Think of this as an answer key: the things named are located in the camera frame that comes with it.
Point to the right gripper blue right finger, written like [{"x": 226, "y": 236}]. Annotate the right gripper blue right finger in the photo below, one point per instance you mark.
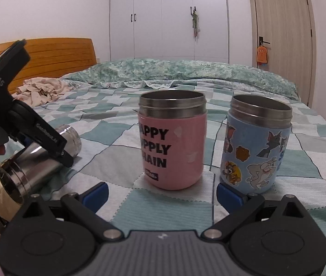
[{"x": 243, "y": 209}]

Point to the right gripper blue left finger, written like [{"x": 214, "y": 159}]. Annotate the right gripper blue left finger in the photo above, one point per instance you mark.
[{"x": 82, "y": 208}]

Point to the steel cup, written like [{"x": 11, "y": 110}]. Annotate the steel cup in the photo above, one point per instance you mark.
[{"x": 23, "y": 174}]

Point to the blue cartoon sticker cup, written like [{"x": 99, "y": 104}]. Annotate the blue cartoon sticker cup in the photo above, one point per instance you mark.
[{"x": 256, "y": 138}]

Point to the cream patterned clothes pile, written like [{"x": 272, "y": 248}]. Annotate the cream patterned clothes pile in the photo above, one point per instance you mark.
[{"x": 40, "y": 90}]

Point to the orange wooden headboard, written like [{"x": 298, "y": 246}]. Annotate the orange wooden headboard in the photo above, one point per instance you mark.
[{"x": 55, "y": 57}]

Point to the checkered green bed sheet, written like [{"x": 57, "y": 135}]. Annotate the checkered green bed sheet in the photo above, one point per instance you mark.
[{"x": 107, "y": 123}]

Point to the green floral duvet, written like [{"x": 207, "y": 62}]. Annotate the green floral duvet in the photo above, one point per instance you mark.
[{"x": 158, "y": 74}]

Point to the orange hanging door charm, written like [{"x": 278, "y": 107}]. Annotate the orange hanging door charm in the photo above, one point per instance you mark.
[{"x": 262, "y": 55}]

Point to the white wardrobe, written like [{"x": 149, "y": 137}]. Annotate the white wardrobe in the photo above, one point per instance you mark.
[{"x": 162, "y": 29}]

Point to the green hanging ornament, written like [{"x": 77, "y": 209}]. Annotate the green hanging ornament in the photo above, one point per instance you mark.
[{"x": 195, "y": 21}]

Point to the wooden door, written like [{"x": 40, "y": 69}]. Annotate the wooden door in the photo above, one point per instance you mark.
[{"x": 289, "y": 26}]

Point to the pink Happy Supply Chain cup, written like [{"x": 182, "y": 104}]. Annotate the pink Happy Supply Chain cup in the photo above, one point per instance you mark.
[{"x": 172, "y": 127}]

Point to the black door handle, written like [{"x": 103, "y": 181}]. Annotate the black door handle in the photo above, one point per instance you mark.
[{"x": 262, "y": 42}]

